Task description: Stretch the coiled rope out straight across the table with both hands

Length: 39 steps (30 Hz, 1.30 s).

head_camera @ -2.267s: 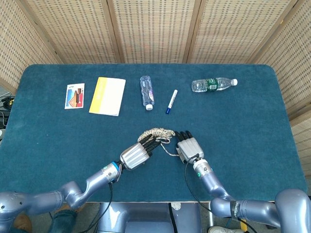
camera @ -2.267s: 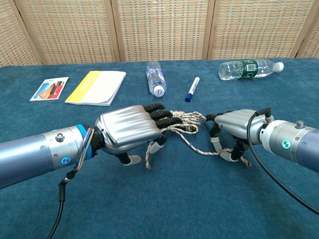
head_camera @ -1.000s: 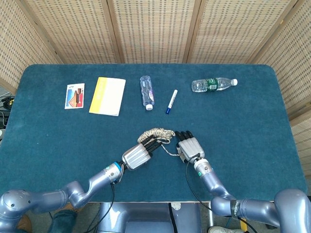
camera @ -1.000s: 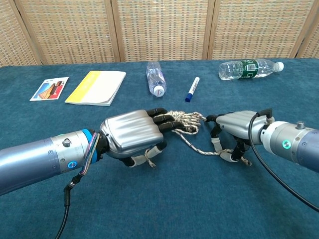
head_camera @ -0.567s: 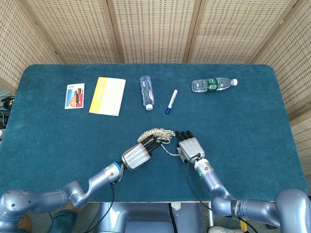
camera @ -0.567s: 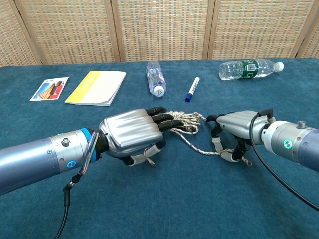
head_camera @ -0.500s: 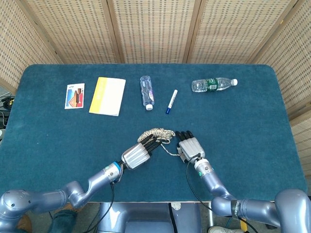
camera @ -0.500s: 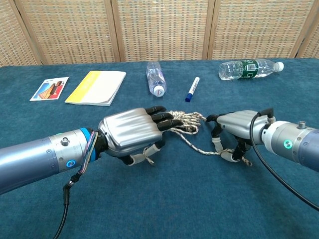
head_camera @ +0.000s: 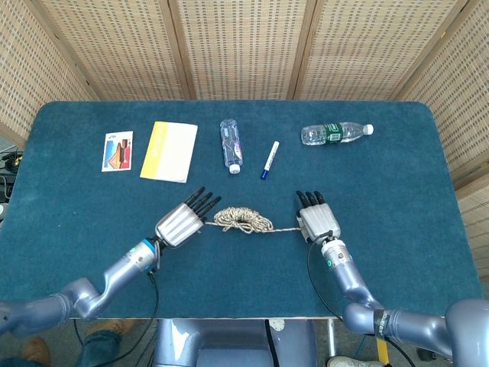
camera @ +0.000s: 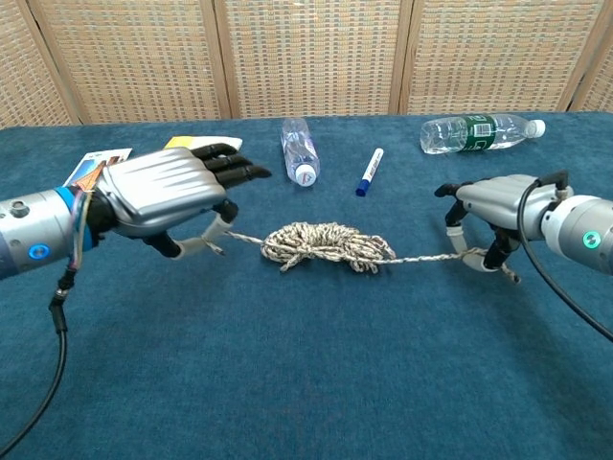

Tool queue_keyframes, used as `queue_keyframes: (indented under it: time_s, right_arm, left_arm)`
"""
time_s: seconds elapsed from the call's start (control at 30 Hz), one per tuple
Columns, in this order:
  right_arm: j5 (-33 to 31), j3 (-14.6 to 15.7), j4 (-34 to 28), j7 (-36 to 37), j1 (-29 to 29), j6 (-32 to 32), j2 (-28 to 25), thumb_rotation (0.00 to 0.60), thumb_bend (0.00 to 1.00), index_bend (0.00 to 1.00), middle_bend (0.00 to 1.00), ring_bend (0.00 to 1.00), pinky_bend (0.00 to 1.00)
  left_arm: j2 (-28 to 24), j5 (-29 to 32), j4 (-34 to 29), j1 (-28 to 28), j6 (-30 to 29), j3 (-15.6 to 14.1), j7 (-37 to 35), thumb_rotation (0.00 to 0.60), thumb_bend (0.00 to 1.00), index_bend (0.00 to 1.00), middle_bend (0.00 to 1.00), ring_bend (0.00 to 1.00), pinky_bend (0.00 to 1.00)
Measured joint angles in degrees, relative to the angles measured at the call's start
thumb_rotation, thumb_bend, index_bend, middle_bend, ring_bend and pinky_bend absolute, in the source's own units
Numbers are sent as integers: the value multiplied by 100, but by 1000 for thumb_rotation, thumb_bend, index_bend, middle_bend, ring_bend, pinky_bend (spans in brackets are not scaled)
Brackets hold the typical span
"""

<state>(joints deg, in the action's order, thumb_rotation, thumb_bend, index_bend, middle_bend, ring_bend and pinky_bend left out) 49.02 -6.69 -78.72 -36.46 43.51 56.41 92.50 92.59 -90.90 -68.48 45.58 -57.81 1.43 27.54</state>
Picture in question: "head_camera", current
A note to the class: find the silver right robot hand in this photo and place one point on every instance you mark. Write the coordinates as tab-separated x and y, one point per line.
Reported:
319	219

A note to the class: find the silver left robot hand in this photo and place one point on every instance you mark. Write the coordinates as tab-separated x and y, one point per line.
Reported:
179	225

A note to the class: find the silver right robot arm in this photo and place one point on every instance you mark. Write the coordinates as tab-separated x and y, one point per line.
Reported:
355	283

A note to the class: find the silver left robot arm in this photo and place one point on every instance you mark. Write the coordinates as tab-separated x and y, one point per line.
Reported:
114	275

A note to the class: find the yellow and white booklet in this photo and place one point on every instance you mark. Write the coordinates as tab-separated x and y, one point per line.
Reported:
170	153

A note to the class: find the white marker blue cap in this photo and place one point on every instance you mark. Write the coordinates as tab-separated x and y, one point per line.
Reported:
270	160

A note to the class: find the blue felt table cover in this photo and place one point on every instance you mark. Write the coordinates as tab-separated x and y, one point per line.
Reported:
244	267

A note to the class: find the clear bottle green label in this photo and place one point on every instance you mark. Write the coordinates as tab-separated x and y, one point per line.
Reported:
332	134

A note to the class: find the clear bottle purple label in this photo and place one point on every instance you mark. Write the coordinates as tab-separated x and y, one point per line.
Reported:
230	145

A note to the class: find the colourful picture card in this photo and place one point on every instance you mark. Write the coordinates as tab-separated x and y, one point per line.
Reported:
117	152

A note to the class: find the white table leg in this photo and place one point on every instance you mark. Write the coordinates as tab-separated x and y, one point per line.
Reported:
331	338

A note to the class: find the brown leather shoe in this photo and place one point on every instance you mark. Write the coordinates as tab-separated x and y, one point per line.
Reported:
35	349
111	326

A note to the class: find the grey-blue robot torso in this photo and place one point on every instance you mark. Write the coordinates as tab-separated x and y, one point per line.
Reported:
229	344

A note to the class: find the blue jeans leg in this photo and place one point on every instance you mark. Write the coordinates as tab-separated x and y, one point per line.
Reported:
99	348

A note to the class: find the white sneaker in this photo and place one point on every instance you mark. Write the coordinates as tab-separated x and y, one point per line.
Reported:
351	362

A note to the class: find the black equipment on floor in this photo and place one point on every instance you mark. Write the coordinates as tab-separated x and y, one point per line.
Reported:
10	160

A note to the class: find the woven wooden folding screen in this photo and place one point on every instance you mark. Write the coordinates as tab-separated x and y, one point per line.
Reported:
244	46

